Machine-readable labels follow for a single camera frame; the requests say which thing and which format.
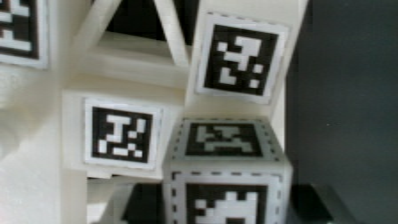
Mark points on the white chair back frame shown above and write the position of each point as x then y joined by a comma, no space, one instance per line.
202,46

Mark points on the white chair leg tagged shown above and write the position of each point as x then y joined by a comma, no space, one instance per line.
118,125

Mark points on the white tagged cube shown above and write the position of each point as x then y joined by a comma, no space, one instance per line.
227,173

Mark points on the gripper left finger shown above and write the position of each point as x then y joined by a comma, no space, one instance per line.
145,208

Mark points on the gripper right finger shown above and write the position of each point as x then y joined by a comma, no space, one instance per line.
317,207

